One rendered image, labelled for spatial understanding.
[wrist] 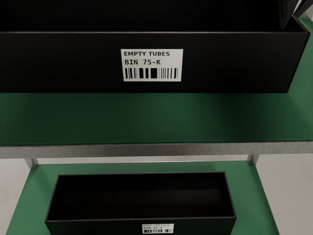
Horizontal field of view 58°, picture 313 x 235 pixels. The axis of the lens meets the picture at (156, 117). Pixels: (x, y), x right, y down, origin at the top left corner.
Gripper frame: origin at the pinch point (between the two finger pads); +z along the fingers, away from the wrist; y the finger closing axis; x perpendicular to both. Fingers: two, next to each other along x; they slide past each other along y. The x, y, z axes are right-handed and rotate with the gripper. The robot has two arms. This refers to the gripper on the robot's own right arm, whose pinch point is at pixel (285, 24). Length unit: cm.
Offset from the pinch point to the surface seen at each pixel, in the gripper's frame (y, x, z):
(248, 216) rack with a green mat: -8, 0, 69
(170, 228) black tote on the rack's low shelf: 19, 7, 63
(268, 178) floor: -36, -40, 105
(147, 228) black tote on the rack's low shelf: 26, 7, 62
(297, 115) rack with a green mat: 0.2, 14.3, 8.7
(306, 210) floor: -49, -22, 105
